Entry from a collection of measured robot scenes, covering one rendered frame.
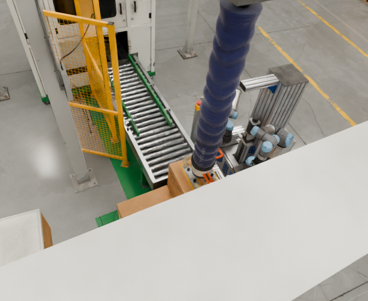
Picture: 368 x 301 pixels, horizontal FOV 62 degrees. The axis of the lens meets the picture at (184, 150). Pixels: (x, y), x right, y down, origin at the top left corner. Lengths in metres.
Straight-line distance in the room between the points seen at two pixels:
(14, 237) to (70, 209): 1.29
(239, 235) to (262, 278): 0.03
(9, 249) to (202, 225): 2.71
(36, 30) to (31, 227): 1.59
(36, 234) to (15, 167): 1.93
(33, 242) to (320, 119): 4.66
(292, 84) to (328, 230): 2.40
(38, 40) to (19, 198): 2.25
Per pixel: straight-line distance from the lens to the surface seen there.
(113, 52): 3.03
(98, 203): 4.06
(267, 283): 0.23
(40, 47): 2.80
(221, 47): 1.90
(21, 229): 2.95
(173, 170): 3.14
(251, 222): 0.24
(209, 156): 2.61
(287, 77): 2.69
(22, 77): 5.99
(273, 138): 2.39
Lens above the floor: 3.53
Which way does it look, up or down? 51 degrees down
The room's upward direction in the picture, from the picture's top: 8 degrees clockwise
